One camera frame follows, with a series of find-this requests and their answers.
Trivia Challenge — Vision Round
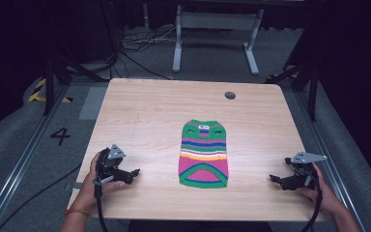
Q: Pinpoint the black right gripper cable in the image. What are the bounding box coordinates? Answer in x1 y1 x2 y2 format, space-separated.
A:
300 185 324 232

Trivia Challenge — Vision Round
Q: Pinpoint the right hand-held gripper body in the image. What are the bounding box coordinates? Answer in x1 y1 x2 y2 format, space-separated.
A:
283 151 328 191

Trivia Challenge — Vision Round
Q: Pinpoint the person's right hand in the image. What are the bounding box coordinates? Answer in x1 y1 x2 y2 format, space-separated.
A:
297 161 347 217

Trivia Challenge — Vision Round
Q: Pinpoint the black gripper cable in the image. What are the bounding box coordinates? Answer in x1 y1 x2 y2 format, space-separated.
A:
93 149 110 232
300 185 324 232

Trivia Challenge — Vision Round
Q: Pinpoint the person's left hand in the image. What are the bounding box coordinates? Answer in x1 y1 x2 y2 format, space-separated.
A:
71 152 128 215

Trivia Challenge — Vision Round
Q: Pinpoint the metal floor rail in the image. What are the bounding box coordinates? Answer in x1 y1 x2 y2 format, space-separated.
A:
294 91 368 232
0 84 71 232

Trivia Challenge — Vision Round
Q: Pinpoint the striped knitted pet sweater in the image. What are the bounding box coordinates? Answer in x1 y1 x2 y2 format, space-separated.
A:
177 119 230 189

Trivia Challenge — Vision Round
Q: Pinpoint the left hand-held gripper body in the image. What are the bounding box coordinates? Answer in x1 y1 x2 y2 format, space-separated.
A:
93 143 133 187

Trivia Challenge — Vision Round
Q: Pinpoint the grey floor plate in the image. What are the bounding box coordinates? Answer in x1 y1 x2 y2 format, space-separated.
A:
77 85 109 122

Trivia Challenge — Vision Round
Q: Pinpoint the black floor cable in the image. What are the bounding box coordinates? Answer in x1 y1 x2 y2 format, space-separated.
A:
0 163 83 232

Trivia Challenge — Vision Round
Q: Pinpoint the bundle of floor cables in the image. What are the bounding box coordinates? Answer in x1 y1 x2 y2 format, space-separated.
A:
118 24 178 81

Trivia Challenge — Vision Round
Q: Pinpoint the red bracelet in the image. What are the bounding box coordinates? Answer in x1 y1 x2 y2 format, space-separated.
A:
64 207 92 218

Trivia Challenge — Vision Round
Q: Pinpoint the black metal stand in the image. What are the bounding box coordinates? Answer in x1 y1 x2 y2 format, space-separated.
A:
264 18 321 123
42 0 119 117

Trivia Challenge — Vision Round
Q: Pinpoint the white metal desk frame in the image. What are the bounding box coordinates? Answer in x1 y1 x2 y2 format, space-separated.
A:
172 4 266 76

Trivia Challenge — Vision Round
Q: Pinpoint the yellow black hazard tape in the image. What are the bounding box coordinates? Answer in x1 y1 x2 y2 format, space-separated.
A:
27 77 74 104

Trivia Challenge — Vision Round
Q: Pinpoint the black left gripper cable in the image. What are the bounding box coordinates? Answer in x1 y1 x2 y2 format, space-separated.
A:
93 149 110 232

